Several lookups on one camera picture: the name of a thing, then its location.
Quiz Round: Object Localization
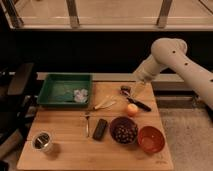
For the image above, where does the metal fork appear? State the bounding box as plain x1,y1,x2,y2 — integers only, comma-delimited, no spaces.
85,112,90,138

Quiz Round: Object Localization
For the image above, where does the black rectangular block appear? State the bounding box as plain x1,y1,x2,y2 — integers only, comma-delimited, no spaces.
92,119,108,141

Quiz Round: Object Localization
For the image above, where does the purple bowl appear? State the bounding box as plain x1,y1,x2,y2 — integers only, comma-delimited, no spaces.
109,116,138,144

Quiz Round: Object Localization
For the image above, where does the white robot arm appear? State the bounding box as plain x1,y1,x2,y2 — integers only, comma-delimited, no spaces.
133,38,213,110

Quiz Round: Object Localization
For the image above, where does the metal cup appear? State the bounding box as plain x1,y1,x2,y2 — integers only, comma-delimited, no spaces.
32,131,53,153

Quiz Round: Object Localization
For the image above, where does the orange bowl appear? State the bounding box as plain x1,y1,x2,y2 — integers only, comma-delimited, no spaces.
137,126,165,154

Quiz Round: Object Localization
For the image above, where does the dark grape bunch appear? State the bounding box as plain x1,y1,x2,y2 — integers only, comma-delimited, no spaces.
114,125,138,144

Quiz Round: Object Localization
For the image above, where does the wooden handled knife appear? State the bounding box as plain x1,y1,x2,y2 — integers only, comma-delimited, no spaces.
89,100,116,111

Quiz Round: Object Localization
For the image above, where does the orange apple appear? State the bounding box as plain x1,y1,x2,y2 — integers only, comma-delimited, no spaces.
126,103,139,117

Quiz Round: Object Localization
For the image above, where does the wooden cutting board table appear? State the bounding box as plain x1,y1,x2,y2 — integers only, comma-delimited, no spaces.
17,82,174,171

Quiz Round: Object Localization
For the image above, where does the dark chair at left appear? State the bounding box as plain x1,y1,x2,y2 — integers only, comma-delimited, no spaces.
0,62,38,161

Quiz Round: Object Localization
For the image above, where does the green plastic tray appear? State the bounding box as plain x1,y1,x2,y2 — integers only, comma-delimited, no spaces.
37,74,92,108

